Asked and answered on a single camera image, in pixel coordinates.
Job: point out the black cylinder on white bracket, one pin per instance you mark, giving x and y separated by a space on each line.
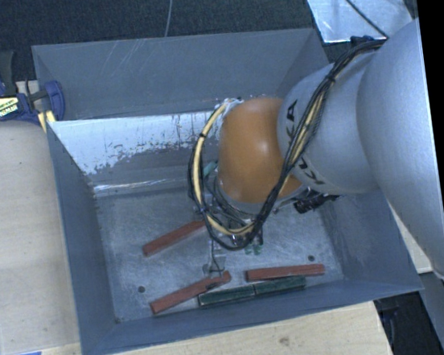
310 203

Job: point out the red-brown flat block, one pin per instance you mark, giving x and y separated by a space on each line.
184 294
285 272
171 239

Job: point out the pale wood flat board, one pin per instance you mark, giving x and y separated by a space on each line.
23 239

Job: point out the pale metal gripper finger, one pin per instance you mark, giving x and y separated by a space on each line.
208 269
220 263

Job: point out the dark green flat block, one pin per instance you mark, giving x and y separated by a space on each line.
226 296
280 285

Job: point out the grey metal bin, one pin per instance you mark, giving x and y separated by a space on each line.
144 81

